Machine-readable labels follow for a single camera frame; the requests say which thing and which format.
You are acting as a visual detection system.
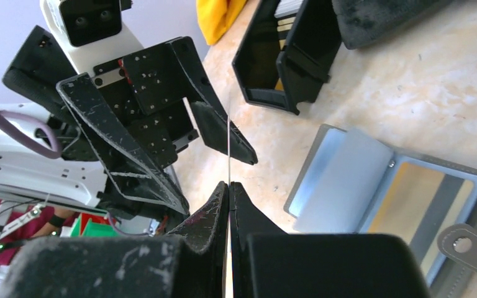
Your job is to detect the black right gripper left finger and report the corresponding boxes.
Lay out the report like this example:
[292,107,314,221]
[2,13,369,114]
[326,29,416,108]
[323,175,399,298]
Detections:
[0,182,229,297]

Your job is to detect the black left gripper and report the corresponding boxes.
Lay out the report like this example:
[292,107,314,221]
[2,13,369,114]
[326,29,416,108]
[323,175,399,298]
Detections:
[2,25,258,214]

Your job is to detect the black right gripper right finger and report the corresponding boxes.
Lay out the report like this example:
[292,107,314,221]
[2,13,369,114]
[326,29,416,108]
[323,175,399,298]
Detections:
[229,182,430,297]

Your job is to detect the gold card black stripe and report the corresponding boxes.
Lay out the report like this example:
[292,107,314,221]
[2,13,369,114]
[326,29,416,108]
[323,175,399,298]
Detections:
[225,99,234,298]

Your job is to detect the grey card holder wallet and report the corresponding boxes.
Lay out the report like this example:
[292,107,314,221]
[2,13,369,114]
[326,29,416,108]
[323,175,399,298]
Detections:
[284,124,477,297]

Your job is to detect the black compartment tray box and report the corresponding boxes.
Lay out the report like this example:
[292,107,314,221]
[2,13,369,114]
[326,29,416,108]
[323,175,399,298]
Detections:
[232,1,342,115]

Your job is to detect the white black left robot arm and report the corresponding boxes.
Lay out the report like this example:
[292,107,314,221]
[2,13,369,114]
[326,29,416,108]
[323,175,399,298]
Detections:
[0,26,258,220]

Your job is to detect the yellow cloth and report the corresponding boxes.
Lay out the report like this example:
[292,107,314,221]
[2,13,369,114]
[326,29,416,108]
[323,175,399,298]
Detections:
[196,0,247,46]

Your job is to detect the black floral pillow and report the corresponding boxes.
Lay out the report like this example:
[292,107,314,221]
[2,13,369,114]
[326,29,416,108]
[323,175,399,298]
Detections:
[332,0,451,50]

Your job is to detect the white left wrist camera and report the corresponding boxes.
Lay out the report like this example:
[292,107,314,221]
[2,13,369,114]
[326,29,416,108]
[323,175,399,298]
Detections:
[39,0,143,77]

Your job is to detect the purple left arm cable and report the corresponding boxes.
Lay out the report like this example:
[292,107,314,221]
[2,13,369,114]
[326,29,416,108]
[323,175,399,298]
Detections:
[0,86,63,160]

